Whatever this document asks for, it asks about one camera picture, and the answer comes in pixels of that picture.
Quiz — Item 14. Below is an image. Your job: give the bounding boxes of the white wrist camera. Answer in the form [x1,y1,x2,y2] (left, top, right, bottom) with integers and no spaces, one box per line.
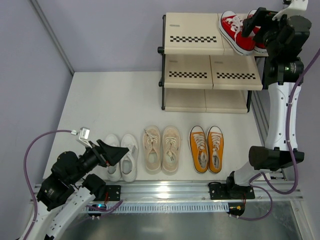
[70,127,91,148]
[272,0,309,21]

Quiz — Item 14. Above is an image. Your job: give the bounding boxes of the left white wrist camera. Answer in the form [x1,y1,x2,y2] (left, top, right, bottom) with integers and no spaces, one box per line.
[70,127,91,148]

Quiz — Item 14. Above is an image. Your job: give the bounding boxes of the red canvas sneaker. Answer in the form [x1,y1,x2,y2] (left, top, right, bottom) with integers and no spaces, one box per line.
[218,10,256,56]
[246,9,267,54]

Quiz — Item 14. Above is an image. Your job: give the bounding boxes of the white sneaker right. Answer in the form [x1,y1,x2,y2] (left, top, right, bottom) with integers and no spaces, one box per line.
[120,134,139,183]

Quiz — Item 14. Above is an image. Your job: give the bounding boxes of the slotted cable duct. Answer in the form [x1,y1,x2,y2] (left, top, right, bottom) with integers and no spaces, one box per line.
[79,201,230,214]

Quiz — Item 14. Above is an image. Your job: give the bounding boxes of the beige lace sneaker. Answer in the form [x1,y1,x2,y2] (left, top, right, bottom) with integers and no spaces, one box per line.
[162,126,181,175]
[142,125,161,175]

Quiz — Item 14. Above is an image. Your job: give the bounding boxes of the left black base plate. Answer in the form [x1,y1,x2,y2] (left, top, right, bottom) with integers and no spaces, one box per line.
[99,185,122,202]

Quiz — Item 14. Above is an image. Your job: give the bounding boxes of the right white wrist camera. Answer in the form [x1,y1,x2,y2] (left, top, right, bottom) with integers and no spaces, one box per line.
[272,0,309,21]

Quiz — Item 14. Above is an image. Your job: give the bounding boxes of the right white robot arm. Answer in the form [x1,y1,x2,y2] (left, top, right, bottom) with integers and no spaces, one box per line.
[219,7,312,196]

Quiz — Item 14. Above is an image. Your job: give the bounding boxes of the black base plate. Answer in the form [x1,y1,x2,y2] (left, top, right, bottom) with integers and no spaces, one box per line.
[208,181,255,200]
[99,185,122,202]

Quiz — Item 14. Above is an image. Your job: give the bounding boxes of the beige three-tier shoe shelf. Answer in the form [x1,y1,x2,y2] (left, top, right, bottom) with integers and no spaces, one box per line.
[157,12,264,114]

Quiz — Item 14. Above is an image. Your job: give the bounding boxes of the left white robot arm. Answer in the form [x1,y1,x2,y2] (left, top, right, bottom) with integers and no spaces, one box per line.
[20,139,129,240]

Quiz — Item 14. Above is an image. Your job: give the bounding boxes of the aluminium mounting rail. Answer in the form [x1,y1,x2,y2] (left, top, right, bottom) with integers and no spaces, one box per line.
[29,180,305,204]

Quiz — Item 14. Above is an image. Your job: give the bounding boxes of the orange canvas sneaker left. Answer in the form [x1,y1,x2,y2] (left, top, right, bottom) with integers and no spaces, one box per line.
[188,125,209,174]

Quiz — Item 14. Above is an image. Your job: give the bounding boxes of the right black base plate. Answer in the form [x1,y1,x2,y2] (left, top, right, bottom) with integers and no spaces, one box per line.
[208,181,255,200]

